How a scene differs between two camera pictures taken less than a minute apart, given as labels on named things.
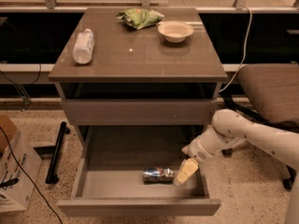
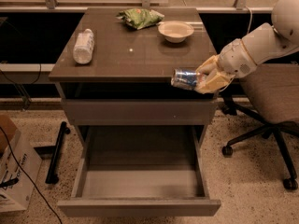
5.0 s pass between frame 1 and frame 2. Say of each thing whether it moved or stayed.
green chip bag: stayed
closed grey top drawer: stayed
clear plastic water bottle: stayed
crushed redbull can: moved
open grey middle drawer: stayed
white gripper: moved
